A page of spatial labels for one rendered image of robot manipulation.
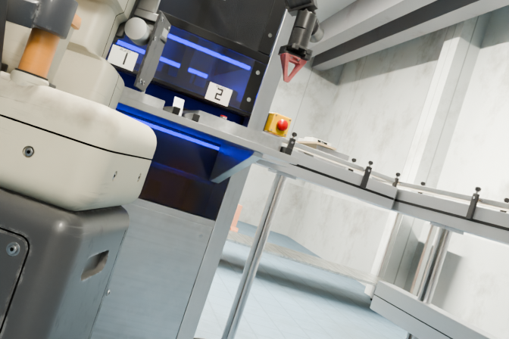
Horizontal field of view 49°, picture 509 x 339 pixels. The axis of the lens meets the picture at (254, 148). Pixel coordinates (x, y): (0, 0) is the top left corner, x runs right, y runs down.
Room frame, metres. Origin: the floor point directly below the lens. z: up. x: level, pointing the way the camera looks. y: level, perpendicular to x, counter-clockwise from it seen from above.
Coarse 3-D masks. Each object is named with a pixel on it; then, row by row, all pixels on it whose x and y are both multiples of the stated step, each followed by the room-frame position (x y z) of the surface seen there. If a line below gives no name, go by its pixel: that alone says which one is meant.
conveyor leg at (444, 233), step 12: (444, 228) 2.05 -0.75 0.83; (444, 240) 2.07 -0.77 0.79; (432, 252) 2.09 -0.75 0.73; (444, 252) 2.08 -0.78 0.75; (432, 264) 2.08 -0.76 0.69; (432, 276) 2.07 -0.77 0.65; (420, 288) 2.10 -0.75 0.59; (432, 288) 2.08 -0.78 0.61; (420, 300) 2.08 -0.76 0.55; (408, 336) 2.08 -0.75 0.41
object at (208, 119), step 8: (184, 112) 1.71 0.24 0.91; (192, 112) 1.60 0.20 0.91; (200, 112) 1.53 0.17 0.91; (200, 120) 1.53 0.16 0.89; (208, 120) 1.54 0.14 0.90; (216, 120) 1.54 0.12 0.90; (224, 120) 1.55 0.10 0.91; (216, 128) 1.55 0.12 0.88; (224, 128) 1.55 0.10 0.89; (232, 128) 1.56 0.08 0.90; (240, 128) 1.57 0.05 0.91; (248, 128) 1.58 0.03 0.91; (240, 136) 1.57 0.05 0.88; (248, 136) 1.58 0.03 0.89; (256, 136) 1.58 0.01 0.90; (264, 136) 1.59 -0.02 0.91; (264, 144) 1.60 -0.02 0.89; (272, 144) 1.60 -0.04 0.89; (280, 144) 1.61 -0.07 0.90
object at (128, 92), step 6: (126, 90) 1.56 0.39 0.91; (132, 90) 1.57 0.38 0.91; (126, 96) 1.57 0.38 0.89; (132, 96) 1.57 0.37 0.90; (138, 96) 1.58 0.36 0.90; (144, 96) 1.58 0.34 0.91; (150, 96) 1.59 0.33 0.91; (144, 102) 1.58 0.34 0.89; (150, 102) 1.59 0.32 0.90; (156, 102) 1.59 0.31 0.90; (162, 102) 1.60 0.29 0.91; (162, 108) 1.60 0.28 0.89
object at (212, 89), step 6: (210, 84) 1.90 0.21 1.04; (216, 84) 1.91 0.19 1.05; (210, 90) 1.90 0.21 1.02; (216, 90) 1.91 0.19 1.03; (228, 90) 1.93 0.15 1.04; (210, 96) 1.91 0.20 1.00; (222, 96) 1.92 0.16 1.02; (228, 96) 1.93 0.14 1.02; (216, 102) 1.92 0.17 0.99; (222, 102) 1.92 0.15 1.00; (228, 102) 1.93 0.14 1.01
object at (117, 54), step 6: (114, 48) 1.79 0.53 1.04; (120, 48) 1.80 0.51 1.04; (114, 54) 1.79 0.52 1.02; (120, 54) 1.80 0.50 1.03; (132, 54) 1.81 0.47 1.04; (138, 54) 1.82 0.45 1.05; (108, 60) 1.79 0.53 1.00; (114, 60) 1.79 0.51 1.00; (120, 60) 1.80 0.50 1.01; (126, 60) 1.81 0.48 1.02; (132, 60) 1.81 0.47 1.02; (120, 66) 1.80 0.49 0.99; (126, 66) 1.81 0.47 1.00; (132, 66) 1.81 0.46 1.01
